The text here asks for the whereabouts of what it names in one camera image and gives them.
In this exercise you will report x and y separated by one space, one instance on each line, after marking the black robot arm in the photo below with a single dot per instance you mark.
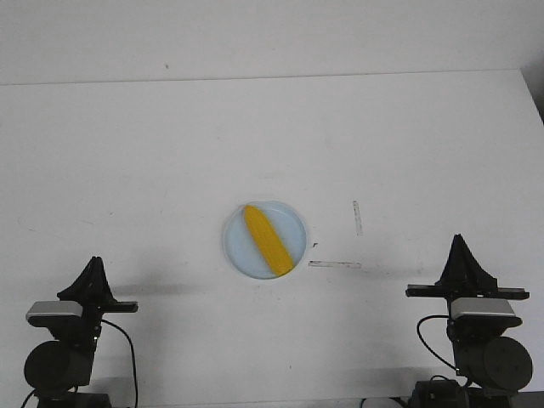
495 369
56 369

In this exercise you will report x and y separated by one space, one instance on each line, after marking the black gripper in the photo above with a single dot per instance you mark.
484 284
80 325

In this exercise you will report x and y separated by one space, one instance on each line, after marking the yellow corn cob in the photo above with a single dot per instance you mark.
267 241

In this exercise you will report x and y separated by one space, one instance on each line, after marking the light blue round plate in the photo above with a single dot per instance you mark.
241 251

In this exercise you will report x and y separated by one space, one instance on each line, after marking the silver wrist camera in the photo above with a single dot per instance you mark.
495 310
53 313

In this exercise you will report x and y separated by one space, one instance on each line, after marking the vertical tape strip on table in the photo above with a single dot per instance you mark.
357 219

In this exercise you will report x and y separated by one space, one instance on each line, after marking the horizontal tape strip on table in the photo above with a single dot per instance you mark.
334 264

